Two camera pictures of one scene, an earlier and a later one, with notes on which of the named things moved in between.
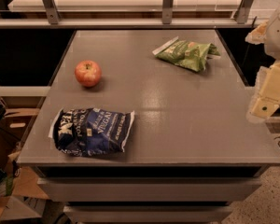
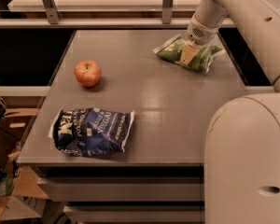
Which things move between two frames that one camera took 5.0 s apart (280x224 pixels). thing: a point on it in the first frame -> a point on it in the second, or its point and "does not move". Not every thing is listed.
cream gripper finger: (271, 90) -> (189, 51)
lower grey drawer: (148, 214) does not move
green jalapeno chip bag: (189, 54) does not move
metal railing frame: (54, 21) does not move
